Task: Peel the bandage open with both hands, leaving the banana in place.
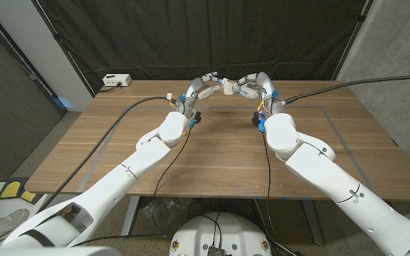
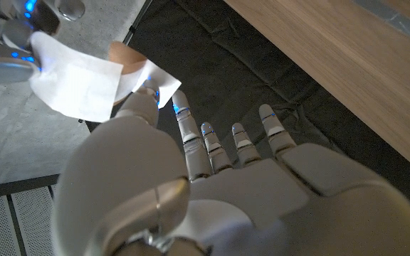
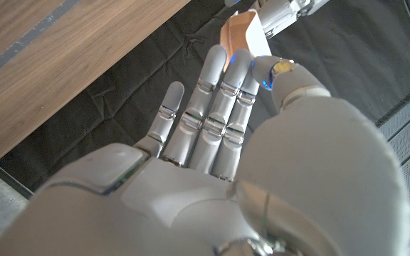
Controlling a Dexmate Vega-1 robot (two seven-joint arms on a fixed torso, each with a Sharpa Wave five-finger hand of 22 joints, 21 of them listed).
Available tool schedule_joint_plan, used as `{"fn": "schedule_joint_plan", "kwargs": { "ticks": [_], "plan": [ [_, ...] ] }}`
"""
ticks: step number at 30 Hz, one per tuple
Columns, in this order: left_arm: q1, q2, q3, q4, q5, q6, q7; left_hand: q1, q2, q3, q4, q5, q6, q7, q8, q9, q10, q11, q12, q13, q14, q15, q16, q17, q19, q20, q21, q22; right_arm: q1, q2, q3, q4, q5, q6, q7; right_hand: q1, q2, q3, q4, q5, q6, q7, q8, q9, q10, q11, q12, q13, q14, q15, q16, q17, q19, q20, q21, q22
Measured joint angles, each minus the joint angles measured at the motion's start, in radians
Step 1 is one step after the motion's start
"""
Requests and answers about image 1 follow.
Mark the clear plastic bag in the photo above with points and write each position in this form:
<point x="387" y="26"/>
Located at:
<point x="162" y="209"/>

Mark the black cloth backdrop curtain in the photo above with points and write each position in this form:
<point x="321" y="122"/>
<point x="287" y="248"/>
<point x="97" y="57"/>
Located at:
<point x="208" y="35"/>

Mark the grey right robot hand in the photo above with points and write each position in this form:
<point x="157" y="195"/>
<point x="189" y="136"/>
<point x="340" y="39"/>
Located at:
<point x="265" y="87"/>

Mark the black backdrop stand pole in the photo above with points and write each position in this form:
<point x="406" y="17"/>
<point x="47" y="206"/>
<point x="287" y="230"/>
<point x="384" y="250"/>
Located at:
<point x="352" y="37"/>
<point x="62" y="46"/>

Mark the grey white sneaker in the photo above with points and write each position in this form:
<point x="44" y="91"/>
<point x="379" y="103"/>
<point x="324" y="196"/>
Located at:
<point x="5" y="222"/>

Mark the yellow and black floor object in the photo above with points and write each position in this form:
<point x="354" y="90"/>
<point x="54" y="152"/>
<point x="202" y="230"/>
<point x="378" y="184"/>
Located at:
<point x="11" y="190"/>

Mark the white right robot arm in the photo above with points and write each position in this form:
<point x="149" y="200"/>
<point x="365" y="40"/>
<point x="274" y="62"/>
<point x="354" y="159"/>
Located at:
<point x="326" y="167"/>

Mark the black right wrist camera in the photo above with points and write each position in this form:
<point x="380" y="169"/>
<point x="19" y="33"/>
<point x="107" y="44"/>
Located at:
<point x="258" y="119"/>

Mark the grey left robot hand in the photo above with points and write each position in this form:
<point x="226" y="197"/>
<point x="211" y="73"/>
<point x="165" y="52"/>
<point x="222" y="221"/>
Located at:
<point x="194" y="90"/>

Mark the small clear plastic cup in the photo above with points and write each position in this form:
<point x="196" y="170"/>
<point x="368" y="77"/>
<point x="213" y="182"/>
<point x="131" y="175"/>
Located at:
<point x="227" y="87"/>

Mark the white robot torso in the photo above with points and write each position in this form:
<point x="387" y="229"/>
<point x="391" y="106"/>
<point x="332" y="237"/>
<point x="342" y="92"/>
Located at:
<point x="223" y="231"/>

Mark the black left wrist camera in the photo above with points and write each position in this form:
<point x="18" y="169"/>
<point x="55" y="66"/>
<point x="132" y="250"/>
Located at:
<point x="196" y="117"/>

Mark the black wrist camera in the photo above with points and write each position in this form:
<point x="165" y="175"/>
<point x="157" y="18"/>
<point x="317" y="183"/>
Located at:
<point x="258" y="119"/>
<point x="196" y="117"/>

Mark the dark brown door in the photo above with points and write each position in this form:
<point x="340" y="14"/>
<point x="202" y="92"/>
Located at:
<point x="9" y="106"/>

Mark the grey table leg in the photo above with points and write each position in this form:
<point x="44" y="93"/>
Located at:
<point x="313" y="222"/>
<point x="130" y="213"/>

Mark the white power outlet box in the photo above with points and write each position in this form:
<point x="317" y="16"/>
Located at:
<point x="116" y="79"/>

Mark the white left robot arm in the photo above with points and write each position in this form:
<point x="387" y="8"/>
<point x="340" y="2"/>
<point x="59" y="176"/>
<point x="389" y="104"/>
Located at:
<point x="119" y="181"/>

